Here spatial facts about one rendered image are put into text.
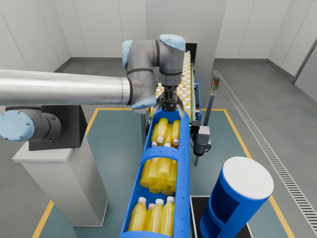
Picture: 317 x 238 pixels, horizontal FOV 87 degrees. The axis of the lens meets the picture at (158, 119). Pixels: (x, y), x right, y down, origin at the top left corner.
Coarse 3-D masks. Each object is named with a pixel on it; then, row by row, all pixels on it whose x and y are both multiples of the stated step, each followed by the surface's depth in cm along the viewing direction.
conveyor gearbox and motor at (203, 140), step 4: (200, 128) 157; (204, 128) 157; (208, 128) 157; (200, 132) 153; (204, 132) 153; (208, 132) 153; (196, 136) 157; (200, 136) 154; (204, 136) 154; (208, 136) 153; (196, 140) 160; (200, 140) 157; (204, 140) 157; (208, 140) 156; (196, 144) 164; (200, 144) 162; (204, 144) 159; (208, 144) 163; (196, 148) 168; (200, 148) 165; (204, 148) 166; (208, 148) 166; (196, 152) 169; (200, 152) 167; (204, 152) 182
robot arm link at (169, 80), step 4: (160, 76) 64; (164, 76) 62; (168, 76) 61; (172, 76) 61; (176, 76) 62; (180, 76) 63; (160, 80) 65; (164, 80) 63; (168, 80) 62; (172, 80) 62; (176, 80) 63; (180, 80) 65; (164, 84) 64; (168, 84) 63; (172, 84) 63; (176, 84) 64
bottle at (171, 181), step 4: (172, 160) 94; (172, 164) 92; (176, 164) 92; (172, 168) 90; (176, 168) 90; (172, 172) 88; (176, 172) 88; (172, 176) 86; (176, 176) 87; (168, 180) 86; (172, 180) 85; (168, 184) 88; (172, 184) 88
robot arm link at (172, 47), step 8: (160, 40) 56; (168, 40) 54; (176, 40) 54; (184, 40) 57; (160, 48) 55; (168, 48) 55; (176, 48) 55; (184, 48) 58; (160, 56) 56; (168, 56) 56; (176, 56) 57; (160, 64) 58; (168, 64) 59; (176, 64) 59; (160, 72) 63; (168, 72) 60; (176, 72) 61
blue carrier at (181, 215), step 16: (160, 112) 126; (176, 112) 124; (144, 160) 90; (176, 160) 86; (144, 192) 94; (160, 192) 98; (176, 192) 72; (128, 208) 75; (176, 208) 67; (128, 224) 77; (176, 224) 63
